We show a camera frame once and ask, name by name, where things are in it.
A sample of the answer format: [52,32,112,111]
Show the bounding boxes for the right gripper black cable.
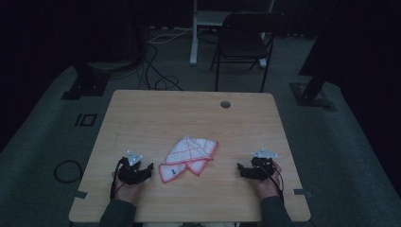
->
[260,164,286,204]

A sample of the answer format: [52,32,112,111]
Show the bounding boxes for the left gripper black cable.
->
[109,156,127,201]

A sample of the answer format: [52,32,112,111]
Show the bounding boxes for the grey round stand base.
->
[86,60,137,73]

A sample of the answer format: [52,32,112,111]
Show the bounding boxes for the white floor cable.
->
[147,27,194,45]

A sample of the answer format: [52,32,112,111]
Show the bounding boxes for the white metal desk frame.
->
[189,0,276,69]

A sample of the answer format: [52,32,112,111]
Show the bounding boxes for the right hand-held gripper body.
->
[249,148,280,182]

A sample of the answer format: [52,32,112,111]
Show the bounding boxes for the person's right hand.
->
[252,160,284,201]

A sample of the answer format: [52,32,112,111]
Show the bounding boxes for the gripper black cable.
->
[260,164,286,204]
[109,156,127,201]

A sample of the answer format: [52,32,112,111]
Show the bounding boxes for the black floor cables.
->
[137,43,183,92]

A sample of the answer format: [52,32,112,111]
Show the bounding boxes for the black stand with base plate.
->
[61,61,112,101]
[289,0,338,112]

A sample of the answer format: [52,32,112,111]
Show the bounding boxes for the black folding chair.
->
[210,11,287,94]

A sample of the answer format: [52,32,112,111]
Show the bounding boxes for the person's left hand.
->
[111,171,144,206]

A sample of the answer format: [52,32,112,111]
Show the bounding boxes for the black coiled cable loop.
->
[53,159,85,184]

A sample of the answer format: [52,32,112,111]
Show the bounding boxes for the white cloth with red grid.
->
[158,134,219,184]

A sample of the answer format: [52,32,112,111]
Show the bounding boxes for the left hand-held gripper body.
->
[117,149,149,186]

